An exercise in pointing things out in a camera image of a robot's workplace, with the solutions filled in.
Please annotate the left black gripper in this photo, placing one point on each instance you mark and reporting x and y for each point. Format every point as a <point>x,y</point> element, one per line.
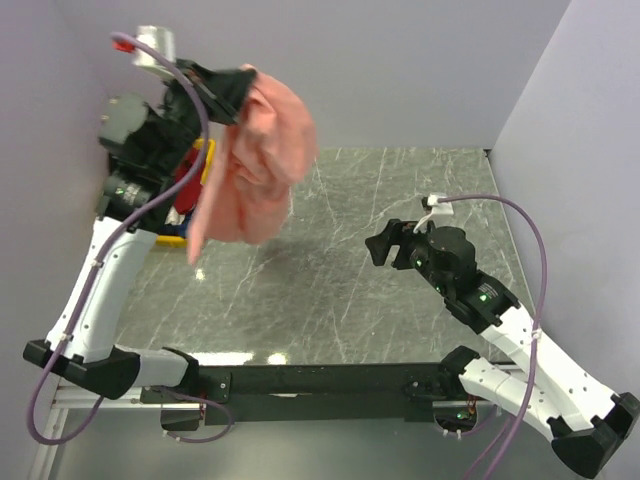
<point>213,83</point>

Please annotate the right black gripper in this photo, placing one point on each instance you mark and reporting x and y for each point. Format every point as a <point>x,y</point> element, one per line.
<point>378,245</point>

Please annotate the pink t shirt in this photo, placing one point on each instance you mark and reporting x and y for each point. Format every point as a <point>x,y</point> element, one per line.
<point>258,161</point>

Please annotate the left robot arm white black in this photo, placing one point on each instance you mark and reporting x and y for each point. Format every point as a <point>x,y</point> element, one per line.
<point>145,147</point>

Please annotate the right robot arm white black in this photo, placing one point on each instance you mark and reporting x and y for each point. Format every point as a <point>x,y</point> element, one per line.
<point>584,420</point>

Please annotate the red t shirt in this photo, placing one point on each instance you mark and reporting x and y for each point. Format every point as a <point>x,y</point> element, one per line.
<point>193,187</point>

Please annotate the white t shirt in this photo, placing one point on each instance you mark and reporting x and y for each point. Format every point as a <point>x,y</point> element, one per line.
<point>174,217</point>

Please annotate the blue t shirt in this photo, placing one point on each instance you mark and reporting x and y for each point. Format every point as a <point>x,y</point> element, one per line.
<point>185,204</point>

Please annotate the yellow plastic bin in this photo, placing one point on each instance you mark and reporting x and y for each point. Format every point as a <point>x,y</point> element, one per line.
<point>166,236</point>

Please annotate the black base beam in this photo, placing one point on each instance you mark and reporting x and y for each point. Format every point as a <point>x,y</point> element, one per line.
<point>258,393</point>

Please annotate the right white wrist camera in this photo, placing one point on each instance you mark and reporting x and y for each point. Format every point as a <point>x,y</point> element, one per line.
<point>434,205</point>

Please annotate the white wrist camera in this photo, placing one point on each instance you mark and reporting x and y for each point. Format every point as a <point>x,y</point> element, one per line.
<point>434,205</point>
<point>152,48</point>

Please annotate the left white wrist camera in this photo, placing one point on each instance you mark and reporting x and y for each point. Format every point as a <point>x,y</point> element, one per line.
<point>152,48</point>

